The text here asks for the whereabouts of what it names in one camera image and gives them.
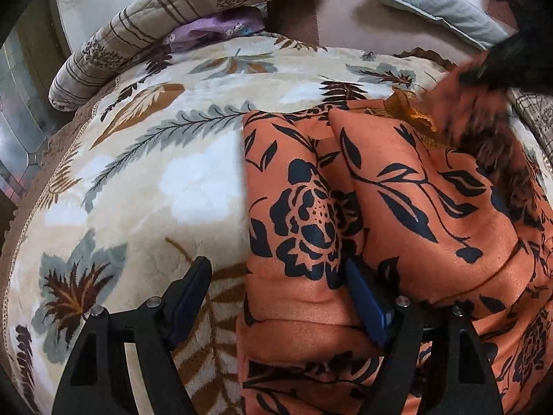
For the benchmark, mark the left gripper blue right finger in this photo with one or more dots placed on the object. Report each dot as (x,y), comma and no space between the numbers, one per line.
(459,379)

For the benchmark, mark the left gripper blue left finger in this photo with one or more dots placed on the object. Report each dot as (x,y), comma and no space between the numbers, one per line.
(96,377)

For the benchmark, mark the striped cylindrical bolster pillow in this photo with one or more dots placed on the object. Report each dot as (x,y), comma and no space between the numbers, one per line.
(133,29)

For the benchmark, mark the striped floral large pillow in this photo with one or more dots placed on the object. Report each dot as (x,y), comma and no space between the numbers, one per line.
(531,112)

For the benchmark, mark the orange black floral blouse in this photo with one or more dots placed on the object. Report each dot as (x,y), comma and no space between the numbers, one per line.
(434,198)

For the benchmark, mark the cream leaf pattern blanket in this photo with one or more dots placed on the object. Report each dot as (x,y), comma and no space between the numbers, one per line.
(151,175)

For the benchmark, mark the pink bed sheet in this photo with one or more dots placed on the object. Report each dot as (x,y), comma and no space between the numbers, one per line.
(364,25)

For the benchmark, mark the purple cloth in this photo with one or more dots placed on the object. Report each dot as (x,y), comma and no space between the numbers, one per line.
(228,24)

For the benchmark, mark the brown door with glass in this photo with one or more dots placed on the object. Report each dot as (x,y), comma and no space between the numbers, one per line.
(31,55)

